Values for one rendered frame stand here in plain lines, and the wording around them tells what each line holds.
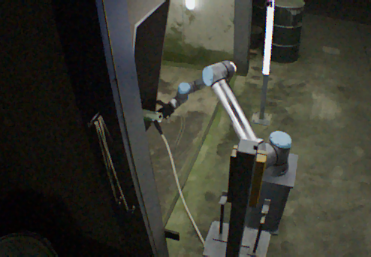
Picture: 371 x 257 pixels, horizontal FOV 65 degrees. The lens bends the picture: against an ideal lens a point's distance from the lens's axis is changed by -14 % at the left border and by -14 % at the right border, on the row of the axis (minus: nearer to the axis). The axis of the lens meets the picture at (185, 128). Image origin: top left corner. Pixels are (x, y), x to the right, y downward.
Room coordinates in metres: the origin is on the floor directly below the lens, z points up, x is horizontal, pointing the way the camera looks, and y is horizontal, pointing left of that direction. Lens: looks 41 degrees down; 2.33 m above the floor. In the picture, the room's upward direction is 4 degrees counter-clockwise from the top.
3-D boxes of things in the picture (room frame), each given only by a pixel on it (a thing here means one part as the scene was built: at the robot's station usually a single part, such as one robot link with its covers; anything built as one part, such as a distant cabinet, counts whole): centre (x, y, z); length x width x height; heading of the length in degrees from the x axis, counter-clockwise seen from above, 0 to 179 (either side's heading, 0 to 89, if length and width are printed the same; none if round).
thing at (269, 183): (1.48, -0.60, 0.32); 0.31 x 0.31 x 0.64; 68
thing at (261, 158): (0.75, -0.20, 1.42); 0.12 x 0.06 x 0.26; 68
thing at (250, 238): (0.85, -0.24, 0.95); 0.26 x 0.15 x 0.32; 68
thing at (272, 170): (1.48, -0.60, 0.69); 0.19 x 0.19 x 0.10
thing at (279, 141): (1.47, -0.59, 0.83); 0.17 x 0.15 x 0.18; 119
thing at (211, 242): (0.83, -0.23, 0.78); 0.31 x 0.23 x 0.01; 68
